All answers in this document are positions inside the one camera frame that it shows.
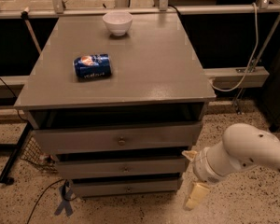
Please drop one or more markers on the black metal stand leg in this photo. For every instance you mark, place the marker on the black metal stand leg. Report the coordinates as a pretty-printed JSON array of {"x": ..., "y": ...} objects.
[{"x": 16, "y": 149}]

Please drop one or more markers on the grey bottom drawer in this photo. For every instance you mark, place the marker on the grey bottom drawer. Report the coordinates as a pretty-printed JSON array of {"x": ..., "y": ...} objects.
[{"x": 89, "y": 190}]

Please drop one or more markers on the wooden stick with black tip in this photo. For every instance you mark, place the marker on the wooden stick with black tip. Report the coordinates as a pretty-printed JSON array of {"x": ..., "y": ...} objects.
[{"x": 25, "y": 17}]

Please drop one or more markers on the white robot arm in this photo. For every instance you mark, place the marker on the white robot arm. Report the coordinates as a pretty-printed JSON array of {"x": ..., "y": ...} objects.
[{"x": 241, "y": 148}]

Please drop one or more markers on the metal railing frame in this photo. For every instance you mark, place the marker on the metal railing frame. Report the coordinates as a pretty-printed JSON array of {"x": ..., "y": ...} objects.
[{"x": 140, "y": 6}]

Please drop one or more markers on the blue tape cross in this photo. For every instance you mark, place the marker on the blue tape cross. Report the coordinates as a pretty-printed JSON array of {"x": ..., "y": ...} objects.
[{"x": 65, "y": 205}]

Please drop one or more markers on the grey drawer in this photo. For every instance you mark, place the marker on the grey drawer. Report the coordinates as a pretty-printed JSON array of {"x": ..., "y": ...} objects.
[
  {"x": 82, "y": 140},
  {"x": 122, "y": 167},
  {"x": 89, "y": 190}
]

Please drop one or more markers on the wire mesh basket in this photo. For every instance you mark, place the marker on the wire mesh basket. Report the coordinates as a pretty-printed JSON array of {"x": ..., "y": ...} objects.
[{"x": 32, "y": 153}]

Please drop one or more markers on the thin metal rod stand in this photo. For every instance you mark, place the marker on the thin metal rod stand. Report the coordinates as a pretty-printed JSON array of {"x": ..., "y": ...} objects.
[{"x": 251, "y": 67}]

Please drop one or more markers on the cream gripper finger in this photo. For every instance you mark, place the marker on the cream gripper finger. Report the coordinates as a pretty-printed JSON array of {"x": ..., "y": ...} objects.
[
  {"x": 190, "y": 155},
  {"x": 197, "y": 192}
]

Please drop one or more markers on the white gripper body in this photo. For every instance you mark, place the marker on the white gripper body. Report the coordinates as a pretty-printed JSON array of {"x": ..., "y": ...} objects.
[{"x": 201, "y": 166}]

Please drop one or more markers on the white bowl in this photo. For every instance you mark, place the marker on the white bowl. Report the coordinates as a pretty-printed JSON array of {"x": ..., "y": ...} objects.
[{"x": 118, "y": 22}]

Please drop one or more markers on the grey drawer cabinet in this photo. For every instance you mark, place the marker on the grey drawer cabinet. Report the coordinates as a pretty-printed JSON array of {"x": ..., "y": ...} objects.
[{"x": 156, "y": 80}]

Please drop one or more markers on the grey top drawer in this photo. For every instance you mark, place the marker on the grey top drawer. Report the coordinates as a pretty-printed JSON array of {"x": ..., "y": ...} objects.
[{"x": 82, "y": 140}]

